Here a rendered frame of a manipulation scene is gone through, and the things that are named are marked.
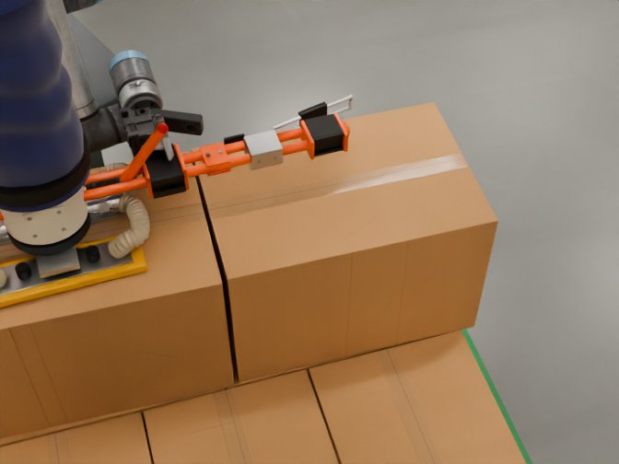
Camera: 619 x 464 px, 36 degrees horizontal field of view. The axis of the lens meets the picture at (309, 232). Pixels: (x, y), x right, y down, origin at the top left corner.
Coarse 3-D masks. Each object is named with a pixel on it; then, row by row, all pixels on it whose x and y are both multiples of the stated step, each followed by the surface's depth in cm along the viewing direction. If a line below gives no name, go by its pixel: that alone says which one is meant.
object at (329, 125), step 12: (312, 120) 203; (324, 120) 203; (336, 120) 203; (312, 132) 200; (324, 132) 201; (336, 132) 201; (312, 144) 199; (324, 144) 202; (336, 144) 203; (312, 156) 201
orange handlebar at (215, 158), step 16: (240, 144) 200; (288, 144) 200; (304, 144) 200; (192, 160) 198; (208, 160) 196; (224, 160) 196; (240, 160) 197; (96, 176) 193; (112, 176) 194; (192, 176) 196; (96, 192) 191; (112, 192) 192
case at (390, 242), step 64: (384, 128) 223; (448, 128) 223; (256, 192) 210; (320, 192) 210; (384, 192) 210; (448, 192) 210; (256, 256) 198; (320, 256) 198; (384, 256) 203; (448, 256) 209; (256, 320) 208; (320, 320) 214; (384, 320) 222; (448, 320) 229
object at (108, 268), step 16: (80, 256) 194; (96, 256) 192; (112, 256) 195; (128, 256) 195; (144, 256) 196; (16, 272) 189; (32, 272) 192; (80, 272) 192; (96, 272) 192; (112, 272) 193; (128, 272) 193; (0, 288) 189; (16, 288) 189; (32, 288) 190; (48, 288) 190; (64, 288) 191; (0, 304) 188
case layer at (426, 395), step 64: (256, 384) 224; (320, 384) 224; (384, 384) 224; (448, 384) 224; (0, 448) 213; (64, 448) 213; (128, 448) 213; (192, 448) 213; (256, 448) 213; (320, 448) 213; (384, 448) 213; (448, 448) 213; (512, 448) 213
